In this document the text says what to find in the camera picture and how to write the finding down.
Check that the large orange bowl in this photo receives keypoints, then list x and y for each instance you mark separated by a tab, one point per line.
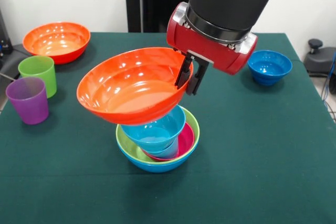
131	87
56	41

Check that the large blue bowl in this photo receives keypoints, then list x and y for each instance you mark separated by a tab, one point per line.
157	167

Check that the small light blue bowl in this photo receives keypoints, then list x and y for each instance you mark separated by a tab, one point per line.
157	134

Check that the small pink bowl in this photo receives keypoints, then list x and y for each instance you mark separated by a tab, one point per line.
187	140

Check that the grey stand foot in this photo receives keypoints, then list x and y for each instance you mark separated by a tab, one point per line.
10	61
323	58

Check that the green cup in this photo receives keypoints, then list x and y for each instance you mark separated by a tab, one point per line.
44	77

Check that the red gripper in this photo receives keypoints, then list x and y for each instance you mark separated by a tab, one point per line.
210	51

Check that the small dark blue bowl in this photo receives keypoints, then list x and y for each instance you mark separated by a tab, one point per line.
270	69

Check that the purple cup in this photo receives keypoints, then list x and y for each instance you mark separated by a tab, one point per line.
29	106

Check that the black equipment box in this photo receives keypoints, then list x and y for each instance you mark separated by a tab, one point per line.
4	37

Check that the large green bowl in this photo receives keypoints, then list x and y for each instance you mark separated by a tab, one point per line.
128	148

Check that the dark green table cloth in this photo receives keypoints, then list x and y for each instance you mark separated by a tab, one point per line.
236	155

